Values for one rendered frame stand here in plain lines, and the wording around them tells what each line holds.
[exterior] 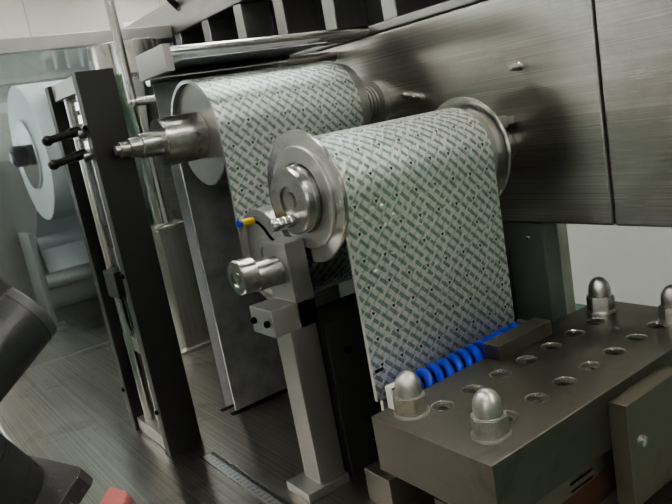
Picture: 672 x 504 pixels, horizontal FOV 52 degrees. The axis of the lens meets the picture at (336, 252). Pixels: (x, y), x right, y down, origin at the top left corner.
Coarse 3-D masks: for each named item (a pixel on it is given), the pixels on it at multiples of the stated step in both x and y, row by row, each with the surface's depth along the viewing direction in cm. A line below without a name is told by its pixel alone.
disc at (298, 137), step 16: (288, 144) 74; (304, 144) 72; (320, 144) 70; (272, 160) 78; (320, 160) 70; (272, 176) 79; (336, 176) 69; (336, 192) 70; (336, 208) 70; (336, 224) 71; (336, 240) 72; (320, 256) 75
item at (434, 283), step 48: (384, 240) 74; (432, 240) 78; (480, 240) 83; (384, 288) 74; (432, 288) 78; (480, 288) 83; (384, 336) 75; (432, 336) 79; (480, 336) 84; (384, 384) 75
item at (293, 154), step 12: (480, 120) 85; (492, 144) 84; (288, 156) 74; (300, 156) 73; (312, 156) 71; (276, 168) 77; (312, 168) 71; (324, 180) 70; (324, 192) 71; (324, 204) 71; (324, 216) 72; (324, 228) 73; (312, 240) 75; (324, 240) 73
